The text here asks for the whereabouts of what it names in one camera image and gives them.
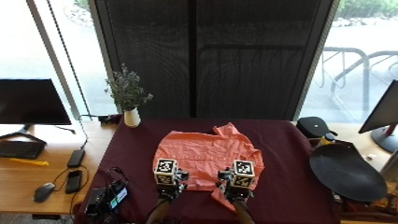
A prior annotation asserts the person's right hand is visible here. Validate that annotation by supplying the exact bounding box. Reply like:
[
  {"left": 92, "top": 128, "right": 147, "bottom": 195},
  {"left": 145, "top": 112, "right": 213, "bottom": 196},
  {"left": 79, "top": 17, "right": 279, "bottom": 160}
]
[{"left": 216, "top": 167, "right": 256, "bottom": 201}]

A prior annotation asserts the person's left hand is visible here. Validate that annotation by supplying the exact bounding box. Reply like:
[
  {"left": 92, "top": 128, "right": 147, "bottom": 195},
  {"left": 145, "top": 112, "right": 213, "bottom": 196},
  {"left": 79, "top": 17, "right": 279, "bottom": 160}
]
[{"left": 156, "top": 168, "right": 192, "bottom": 201}]

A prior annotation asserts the white marker cube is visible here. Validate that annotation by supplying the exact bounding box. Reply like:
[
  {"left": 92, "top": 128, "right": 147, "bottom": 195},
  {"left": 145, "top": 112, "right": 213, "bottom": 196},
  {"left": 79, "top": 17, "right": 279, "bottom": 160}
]
[
  {"left": 231, "top": 159, "right": 256, "bottom": 189},
  {"left": 153, "top": 158, "right": 180, "bottom": 186}
]

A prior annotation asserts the salmon pink shirt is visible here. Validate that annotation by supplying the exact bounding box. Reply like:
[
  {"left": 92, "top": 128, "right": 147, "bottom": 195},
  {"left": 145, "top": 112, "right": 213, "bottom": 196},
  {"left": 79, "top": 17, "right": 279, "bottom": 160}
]
[{"left": 152, "top": 121, "right": 267, "bottom": 213}]

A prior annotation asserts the dark maroon tablecloth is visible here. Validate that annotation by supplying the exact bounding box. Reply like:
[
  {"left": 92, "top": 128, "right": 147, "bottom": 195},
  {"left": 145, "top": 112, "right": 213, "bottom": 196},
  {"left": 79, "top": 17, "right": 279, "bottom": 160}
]
[{"left": 74, "top": 117, "right": 342, "bottom": 224}]

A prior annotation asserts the black electronics box with screen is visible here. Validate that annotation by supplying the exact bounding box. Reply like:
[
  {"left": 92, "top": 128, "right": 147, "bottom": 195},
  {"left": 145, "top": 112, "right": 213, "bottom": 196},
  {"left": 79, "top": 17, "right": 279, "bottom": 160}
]
[{"left": 84, "top": 179, "right": 129, "bottom": 218}]

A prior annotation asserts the white vase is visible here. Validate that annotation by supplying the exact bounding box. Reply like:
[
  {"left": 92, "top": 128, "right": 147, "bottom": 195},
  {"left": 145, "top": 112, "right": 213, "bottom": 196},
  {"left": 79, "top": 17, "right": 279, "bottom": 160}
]
[{"left": 124, "top": 106, "right": 143, "bottom": 129}]

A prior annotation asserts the black power adapter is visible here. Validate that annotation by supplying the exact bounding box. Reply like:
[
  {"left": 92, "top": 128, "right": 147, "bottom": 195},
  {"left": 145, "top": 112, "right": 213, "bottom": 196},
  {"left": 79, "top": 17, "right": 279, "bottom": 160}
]
[{"left": 67, "top": 148, "right": 87, "bottom": 169}]

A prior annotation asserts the black smartphone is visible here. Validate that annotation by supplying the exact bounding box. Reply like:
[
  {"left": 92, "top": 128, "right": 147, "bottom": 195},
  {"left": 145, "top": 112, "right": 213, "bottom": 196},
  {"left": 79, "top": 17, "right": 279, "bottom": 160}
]
[{"left": 66, "top": 169, "right": 84, "bottom": 195}]

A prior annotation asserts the yellow and black small object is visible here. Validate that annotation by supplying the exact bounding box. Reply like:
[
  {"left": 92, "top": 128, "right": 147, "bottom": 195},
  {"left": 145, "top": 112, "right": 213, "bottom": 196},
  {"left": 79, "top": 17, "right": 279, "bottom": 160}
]
[{"left": 317, "top": 133, "right": 338, "bottom": 147}]

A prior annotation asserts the green flower bunch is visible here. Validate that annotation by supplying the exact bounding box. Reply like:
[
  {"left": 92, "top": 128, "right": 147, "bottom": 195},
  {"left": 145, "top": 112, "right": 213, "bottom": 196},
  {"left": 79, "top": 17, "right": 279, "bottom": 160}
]
[{"left": 104, "top": 63, "right": 155, "bottom": 112}]

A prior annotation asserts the black computer mouse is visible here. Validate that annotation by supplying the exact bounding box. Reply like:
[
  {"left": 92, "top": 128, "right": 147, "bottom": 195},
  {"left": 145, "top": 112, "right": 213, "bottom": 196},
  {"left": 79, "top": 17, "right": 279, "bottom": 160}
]
[{"left": 32, "top": 182, "right": 58, "bottom": 203}]

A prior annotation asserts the yellow flat strip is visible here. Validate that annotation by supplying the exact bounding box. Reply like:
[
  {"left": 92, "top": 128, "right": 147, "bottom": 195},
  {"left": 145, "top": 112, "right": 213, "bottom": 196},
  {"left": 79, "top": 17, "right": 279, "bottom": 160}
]
[{"left": 10, "top": 158, "right": 50, "bottom": 167}]

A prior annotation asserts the dark mesh roller blind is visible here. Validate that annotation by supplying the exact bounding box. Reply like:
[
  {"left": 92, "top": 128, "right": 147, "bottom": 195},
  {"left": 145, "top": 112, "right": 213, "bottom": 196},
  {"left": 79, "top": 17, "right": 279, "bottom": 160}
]
[{"left": 87, "top": 0, "right": 336, "bottom": 121}]

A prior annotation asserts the black keyboard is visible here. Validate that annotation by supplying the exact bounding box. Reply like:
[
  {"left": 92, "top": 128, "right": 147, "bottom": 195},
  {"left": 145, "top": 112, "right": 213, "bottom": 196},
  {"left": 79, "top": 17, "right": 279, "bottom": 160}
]
[{"left": 0, "top": 140, "right": 48, "bottom": 161}]

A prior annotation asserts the black monitor with round stand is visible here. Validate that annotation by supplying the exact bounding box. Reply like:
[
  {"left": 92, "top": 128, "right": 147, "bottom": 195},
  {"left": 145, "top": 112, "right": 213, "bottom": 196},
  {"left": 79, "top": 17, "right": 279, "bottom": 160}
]
[{"left": 358, "top": 79, "right": 398, "bottom": 154}]

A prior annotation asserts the black computer monitor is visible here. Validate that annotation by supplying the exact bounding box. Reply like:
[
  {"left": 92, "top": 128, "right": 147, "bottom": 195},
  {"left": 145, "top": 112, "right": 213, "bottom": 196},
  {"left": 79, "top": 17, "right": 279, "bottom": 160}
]
[{"left": 0, "top": 77, "right": 74, "bottom": 145}]

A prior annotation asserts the grey metal bike rack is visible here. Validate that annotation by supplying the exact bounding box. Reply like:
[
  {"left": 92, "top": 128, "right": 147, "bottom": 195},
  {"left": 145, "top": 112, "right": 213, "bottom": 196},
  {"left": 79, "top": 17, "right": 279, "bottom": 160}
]
[{"left": 315, "top": 46, "right": 398, "bottom": 119}]

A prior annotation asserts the black cable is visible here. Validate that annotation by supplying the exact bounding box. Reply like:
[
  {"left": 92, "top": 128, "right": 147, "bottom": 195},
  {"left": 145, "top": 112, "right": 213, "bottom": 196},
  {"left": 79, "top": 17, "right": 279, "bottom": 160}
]
[{"left": 52, "top": 164, "right": 91, "bottom": 216}]

